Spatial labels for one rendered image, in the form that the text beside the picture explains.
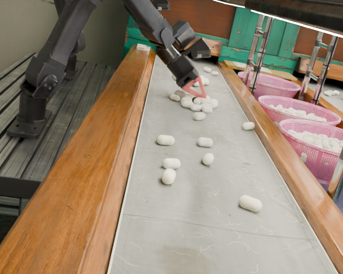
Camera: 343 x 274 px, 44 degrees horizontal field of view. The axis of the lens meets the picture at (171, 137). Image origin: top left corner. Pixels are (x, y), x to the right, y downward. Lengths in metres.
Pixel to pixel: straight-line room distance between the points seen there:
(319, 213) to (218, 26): 1.49
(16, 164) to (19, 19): 2.11
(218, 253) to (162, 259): 0.08
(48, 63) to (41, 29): 1.87
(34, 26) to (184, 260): 2.50
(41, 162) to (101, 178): 0.28
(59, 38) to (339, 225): 0.73
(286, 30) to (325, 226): 1.55
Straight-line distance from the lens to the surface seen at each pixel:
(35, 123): 1.07
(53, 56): 1.05
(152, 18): 1.18
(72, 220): 0.54
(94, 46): 2.88
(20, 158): 0.91
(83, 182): 0.63
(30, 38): 2.93
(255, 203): 0.69
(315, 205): 0.74
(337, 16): 0.44
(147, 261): 0.53
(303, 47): 2.19
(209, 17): 2.09
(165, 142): 0.88
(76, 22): 1.06
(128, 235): 0.57
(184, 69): 1.25
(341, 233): 0.68
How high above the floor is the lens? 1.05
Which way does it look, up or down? 19 degrees down
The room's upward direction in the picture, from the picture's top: 12 degrees clockwise
